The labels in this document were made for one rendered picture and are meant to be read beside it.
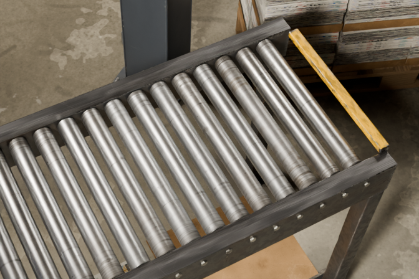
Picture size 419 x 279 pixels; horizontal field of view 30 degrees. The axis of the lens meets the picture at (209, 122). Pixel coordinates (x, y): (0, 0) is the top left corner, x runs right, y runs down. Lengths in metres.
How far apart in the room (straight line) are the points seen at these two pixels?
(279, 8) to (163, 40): 0.43
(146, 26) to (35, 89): 0.58
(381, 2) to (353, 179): 0.94
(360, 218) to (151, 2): 1.01
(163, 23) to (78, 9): 0.73
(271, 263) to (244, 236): 0.87
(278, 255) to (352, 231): 0.51
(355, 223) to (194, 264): 0.58
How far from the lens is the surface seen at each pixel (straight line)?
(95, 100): 2.03
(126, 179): 1.89
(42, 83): 3.10
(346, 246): 2.33
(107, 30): 3.25
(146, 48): 2.83
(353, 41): 2.86
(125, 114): 2.00
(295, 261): 2.70
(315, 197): 1.89
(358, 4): 2.70
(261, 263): 2.68
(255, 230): 1.83
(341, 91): 2.06
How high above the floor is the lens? 2.42
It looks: 55 degrees down
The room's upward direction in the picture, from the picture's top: 4 degrees clockwise
